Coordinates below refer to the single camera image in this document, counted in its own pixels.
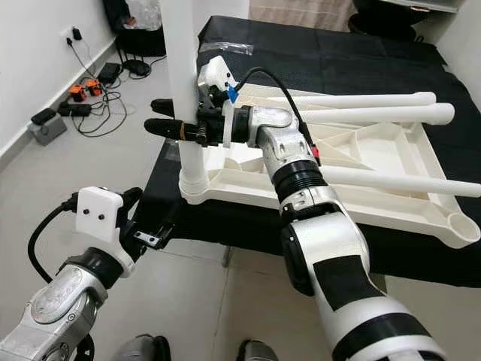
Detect black router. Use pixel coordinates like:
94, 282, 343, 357
124, 59, 153, 77

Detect black power adapter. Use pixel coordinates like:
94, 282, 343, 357
98, 63, 123, 85

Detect clear tape strip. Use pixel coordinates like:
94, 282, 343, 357
198, 41, 254, 56

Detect black power strip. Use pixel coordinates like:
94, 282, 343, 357
56, 103, 92, 118

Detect clear plastic bag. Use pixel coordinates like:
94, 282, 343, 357
124, 0, 162, 32

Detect grey box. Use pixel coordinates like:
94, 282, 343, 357
29, 108, 67, 146

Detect grey left robot foot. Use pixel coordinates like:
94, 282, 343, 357
116, 335, 172, 361

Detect grey robot foot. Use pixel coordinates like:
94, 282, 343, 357
237, 340, 283, 361
116, 335, 172, 361

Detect black tablecloth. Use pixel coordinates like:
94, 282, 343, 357
141, 15, 481, 290

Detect beige woven mat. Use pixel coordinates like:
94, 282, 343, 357
248, 0, 355, 31

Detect grey right robot foot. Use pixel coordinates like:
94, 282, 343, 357
237, 340, 283, 361

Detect white plastic table top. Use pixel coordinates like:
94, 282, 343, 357
179, 86, 481, 250

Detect large black round bowl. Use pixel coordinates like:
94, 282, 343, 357
349, 0, 468, 42

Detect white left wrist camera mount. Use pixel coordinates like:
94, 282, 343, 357
74, 186, 126, 260

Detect black floor cables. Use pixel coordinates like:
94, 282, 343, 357
68, 38, 130, 138

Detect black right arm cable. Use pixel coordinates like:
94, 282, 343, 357
231, 66, 322, 165

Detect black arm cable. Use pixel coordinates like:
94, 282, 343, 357
27, 192, 80, 287
231, 66, 322, 165

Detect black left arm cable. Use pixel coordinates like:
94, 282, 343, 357
27, 192, 80, 287

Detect black wall plug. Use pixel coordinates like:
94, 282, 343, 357
62, 26, 85, 47

